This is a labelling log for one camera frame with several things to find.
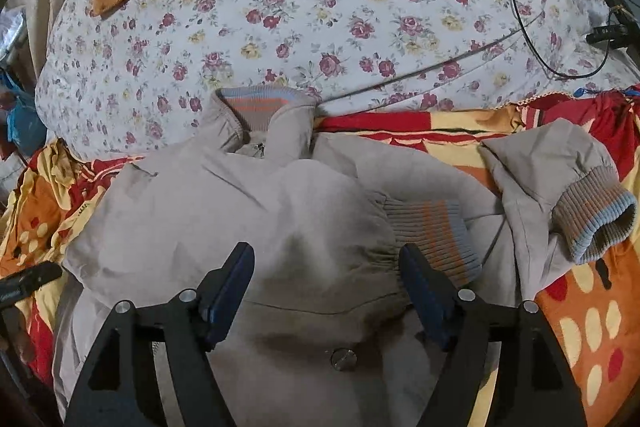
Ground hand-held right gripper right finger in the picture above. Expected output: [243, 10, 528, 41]
[400, 243, 588, 427]

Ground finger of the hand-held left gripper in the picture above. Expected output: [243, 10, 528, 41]
[0, 261, 64, 309]

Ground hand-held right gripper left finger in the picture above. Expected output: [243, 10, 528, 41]
[65, 242, 256, 427]

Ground beige pillow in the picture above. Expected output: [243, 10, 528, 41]
[52, 84, 638, 427]

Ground person's left hand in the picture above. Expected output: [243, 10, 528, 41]
[4, 309, 37, 364]

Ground blue plastic bag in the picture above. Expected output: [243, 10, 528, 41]
[0, 69, 48, 155]

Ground red orange patterned blanket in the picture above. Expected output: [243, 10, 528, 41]
[0, 87, 640, 427]

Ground floral quilt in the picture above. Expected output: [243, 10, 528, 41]
[35, 0, 640, 162]

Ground black clamp stand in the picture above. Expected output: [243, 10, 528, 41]
[586, 0, 640, 50]

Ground black cable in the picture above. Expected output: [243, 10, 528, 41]
[512, 0, 613, 80]

